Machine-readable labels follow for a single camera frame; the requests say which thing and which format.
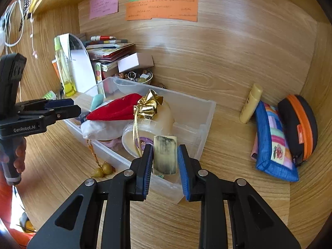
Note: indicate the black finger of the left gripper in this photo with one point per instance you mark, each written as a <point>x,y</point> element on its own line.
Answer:
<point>67,112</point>

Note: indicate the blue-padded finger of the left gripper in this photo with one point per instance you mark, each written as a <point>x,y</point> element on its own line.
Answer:
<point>51,104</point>

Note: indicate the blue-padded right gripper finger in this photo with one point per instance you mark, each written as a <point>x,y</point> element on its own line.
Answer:
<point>254,224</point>

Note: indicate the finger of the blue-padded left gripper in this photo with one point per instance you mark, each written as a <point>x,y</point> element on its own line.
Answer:
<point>75,224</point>

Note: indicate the light teal tube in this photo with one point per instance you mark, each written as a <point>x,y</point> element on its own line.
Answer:
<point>97,101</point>

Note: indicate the gold ribbon bow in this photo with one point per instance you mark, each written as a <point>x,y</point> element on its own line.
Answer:
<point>146,108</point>

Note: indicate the beige tub with clear lid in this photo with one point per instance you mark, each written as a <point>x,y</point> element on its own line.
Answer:
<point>160,124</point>

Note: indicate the smudged cream eraser block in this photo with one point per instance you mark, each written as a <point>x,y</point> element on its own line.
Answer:
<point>165,155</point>

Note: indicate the red velvet pouch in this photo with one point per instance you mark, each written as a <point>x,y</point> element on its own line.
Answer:
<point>116,110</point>

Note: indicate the pink round lidded container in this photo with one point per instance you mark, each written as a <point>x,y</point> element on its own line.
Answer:
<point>114,144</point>

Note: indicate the person's hand on handle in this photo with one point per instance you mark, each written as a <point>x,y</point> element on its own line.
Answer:
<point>20,152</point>

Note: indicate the yellow-green spray bottle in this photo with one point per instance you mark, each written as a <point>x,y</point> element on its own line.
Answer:
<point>64,69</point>

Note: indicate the white paper sheets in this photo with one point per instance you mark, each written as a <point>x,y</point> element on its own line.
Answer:
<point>81,70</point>

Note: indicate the orange tube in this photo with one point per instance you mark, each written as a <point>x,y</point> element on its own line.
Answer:
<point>54,63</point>

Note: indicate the clear plastic storage bin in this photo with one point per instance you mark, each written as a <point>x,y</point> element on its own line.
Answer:
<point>192,115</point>

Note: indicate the stack of books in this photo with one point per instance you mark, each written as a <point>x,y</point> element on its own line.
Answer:
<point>105,55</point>

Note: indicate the blue patchwork pouch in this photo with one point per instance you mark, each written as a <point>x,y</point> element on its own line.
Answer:
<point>271,151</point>

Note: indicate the bowl of trinkets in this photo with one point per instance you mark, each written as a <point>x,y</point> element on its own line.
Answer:
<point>143,76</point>

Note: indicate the small white cardboard box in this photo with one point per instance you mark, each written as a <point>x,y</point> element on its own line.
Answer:
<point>135,61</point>

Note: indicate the black orange zipper case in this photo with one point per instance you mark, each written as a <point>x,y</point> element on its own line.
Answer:
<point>300,127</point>

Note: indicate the pink sticky note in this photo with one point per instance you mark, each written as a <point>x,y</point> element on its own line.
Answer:
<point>99,8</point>

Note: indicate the yellow lotion tube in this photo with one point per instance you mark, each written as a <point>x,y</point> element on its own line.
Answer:
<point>251,103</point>

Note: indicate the orange sticky note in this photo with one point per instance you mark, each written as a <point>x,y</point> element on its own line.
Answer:
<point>162,9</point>

